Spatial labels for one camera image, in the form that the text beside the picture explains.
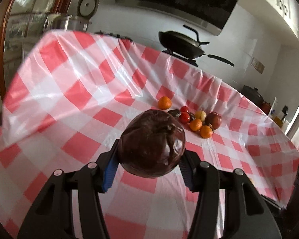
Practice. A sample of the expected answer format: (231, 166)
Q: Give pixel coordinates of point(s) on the black range hood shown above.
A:
(177, 0)

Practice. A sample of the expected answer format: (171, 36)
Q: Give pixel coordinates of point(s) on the yellow round fruit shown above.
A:
(200, 115)

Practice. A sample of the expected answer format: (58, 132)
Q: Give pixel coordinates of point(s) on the red white checked plastic tablecloth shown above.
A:
(64, 79)

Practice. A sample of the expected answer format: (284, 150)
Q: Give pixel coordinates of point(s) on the large red tomato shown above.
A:
(185, 117)

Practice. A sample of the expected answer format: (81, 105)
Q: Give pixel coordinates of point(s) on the red jar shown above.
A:
(265, 107)

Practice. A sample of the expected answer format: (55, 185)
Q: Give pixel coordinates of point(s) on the dark clay pot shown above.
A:
(251, 95)

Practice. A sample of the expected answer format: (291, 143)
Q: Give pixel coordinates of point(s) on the white carton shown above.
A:
(274, 107)

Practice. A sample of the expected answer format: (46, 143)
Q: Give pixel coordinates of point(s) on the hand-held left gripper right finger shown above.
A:
(185, 173)

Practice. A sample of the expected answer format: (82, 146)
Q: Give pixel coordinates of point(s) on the grey board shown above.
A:
(296, 125)

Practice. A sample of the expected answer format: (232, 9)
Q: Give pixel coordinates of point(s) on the white wall cabinet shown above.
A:
(276, 0)

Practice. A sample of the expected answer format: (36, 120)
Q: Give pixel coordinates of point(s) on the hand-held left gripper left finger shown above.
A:
(111, 173)

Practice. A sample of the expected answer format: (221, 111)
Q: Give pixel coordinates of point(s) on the small red tomato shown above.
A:
(184, 109)

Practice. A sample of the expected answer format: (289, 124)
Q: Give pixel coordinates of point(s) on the wall socket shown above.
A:
(257, 65)

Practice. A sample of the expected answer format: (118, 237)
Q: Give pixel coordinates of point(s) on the orange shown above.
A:
(206, 131)
(195, 125)
(164, 103)

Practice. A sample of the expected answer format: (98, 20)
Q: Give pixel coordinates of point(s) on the wooden framed glass door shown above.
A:
(5, 42)

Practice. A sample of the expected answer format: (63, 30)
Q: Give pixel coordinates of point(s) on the dark red apple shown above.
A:
(149, 144)

